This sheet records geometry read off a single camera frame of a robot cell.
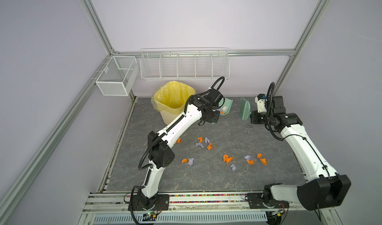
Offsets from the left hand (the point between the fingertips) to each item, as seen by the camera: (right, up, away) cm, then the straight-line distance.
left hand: (214, 120), depth 81 cm
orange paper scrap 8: (+30, -24, +6) cm, 39 cm away
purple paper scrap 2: (+12, -27, +3) cm, 30 cm away
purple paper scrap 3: (+21, -22, +7) cm, 31 cm away
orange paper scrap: (+5, +5, +6) cm, 9 cm away
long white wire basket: (-1, +39, +23) cm, 46 cm away
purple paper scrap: (-3, -13, +13) cm, 19 cm away
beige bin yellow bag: (-28, +13, +22) cm, 38 cm away
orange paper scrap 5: (+8, -23, +6) cm, 25 cm away
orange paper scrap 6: (+22, -25, +5) cm, 34 cm away
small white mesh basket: (-65, +30, +21) cm, 74 cm away
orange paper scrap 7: (+28, -22, +8) cm, 36 cm away
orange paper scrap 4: (-17, -24, +6) cm, 30 cm away
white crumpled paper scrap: (+7, +7, +6) cm, 11 cm away
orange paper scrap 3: (-1, -17, +12) cm, 21 cm away
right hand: (+21, +3, -1) cm, 21 cm away
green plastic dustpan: (+9, +10, +8) cm, 16 cm away
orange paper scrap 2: (-7, -13, +15) cm, 21 cm away
